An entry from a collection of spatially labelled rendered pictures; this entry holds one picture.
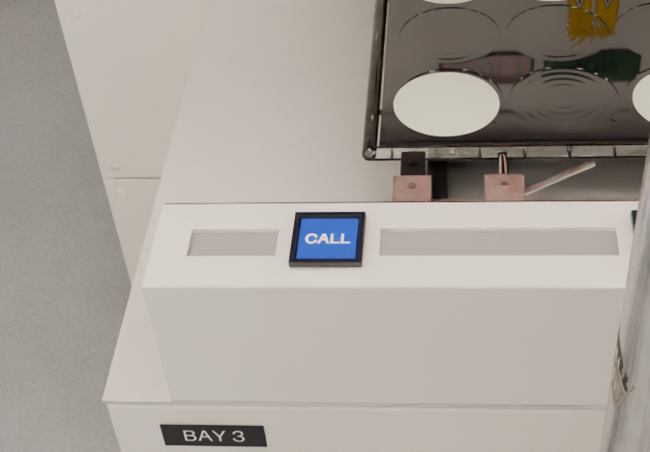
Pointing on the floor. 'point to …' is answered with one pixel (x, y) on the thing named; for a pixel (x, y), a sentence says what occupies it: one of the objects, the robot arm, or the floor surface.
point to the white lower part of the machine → (133, 89)
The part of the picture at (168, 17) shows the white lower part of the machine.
